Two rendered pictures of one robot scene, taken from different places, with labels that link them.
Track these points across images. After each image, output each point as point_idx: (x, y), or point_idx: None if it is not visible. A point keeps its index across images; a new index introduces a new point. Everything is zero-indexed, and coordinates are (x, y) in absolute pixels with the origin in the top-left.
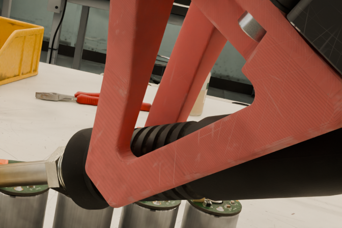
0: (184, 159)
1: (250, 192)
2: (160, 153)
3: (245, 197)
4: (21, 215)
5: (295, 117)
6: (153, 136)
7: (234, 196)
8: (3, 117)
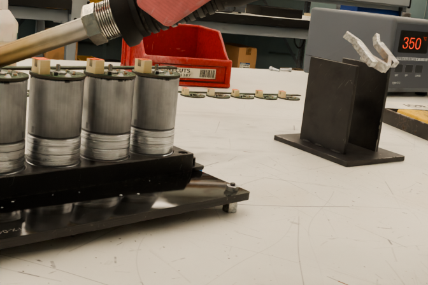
0: None
1: None
2: None
3: None
4: (15, 100)
5: None
6: None
7: None
8: None
